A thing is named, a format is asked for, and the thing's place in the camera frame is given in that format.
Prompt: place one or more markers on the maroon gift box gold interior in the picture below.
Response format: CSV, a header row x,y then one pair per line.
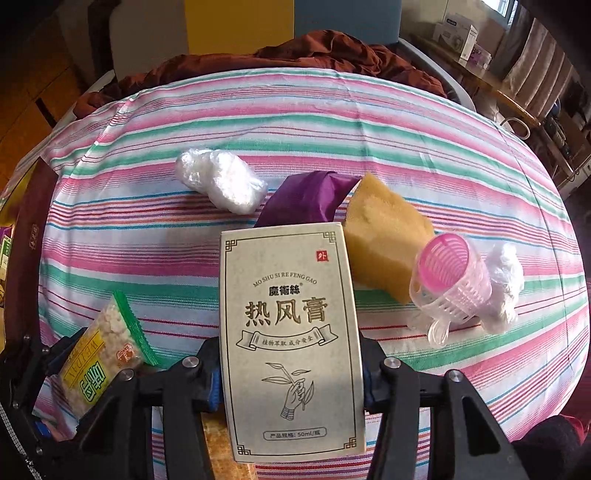
x,y
37,221

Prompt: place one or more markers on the black upright pad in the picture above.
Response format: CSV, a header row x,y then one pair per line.
x,y
101,37

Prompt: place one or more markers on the large plastic bag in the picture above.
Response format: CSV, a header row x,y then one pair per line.
x,y
221,182

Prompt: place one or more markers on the maroon blanket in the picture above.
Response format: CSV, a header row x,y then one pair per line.
x,y
300,55

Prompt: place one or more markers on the cluttered storage shelf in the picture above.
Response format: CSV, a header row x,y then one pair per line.
x,y
563,124

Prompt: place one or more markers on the small purple box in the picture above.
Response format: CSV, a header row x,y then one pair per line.
x,y
480,57

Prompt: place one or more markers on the small plastic bag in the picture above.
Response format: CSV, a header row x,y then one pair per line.
x,y
505,272

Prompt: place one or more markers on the grey bed side rail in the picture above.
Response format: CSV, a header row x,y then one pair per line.
x,y
441,69

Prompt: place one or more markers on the window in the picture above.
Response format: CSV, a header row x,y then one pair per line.
x,y
510,14

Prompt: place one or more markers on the person's dark red clothing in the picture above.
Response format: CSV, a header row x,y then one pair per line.
x,y
558,447

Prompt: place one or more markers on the beige carton box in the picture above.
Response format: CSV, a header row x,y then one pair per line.
x,y
291,346

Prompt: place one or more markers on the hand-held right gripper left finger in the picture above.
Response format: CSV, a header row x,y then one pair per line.
x,y
213,392

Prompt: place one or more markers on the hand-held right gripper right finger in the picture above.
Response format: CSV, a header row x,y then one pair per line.
x,y
373,387

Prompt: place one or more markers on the yellow sponge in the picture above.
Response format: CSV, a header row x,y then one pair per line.
x,y
378,240

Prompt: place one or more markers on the pink plastic hair roller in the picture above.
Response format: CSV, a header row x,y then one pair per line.
x,y
443,272

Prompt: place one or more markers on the white carton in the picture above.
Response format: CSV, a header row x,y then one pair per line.
x,y
455,39

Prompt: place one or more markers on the pink patterned curtain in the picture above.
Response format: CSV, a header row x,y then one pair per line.
x,y
540,69

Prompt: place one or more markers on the wooden wardrobe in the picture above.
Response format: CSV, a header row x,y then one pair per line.
x,y
27,115

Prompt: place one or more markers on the striped bed sheet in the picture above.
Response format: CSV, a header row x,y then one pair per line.
x,y
415,161

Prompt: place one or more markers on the yellow snack packet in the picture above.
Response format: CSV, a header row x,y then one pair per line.
x,y
101,355

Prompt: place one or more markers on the purple packet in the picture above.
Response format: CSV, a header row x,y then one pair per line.
x,y
309,198

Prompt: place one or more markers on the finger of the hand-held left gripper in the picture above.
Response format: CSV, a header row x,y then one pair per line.
x,y
51,424
51,355

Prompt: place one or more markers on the wooden desk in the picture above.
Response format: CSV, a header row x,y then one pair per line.
x,y
489,87

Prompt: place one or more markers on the grey yellow blue headboard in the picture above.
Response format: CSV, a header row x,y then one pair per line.
x,y
240,27

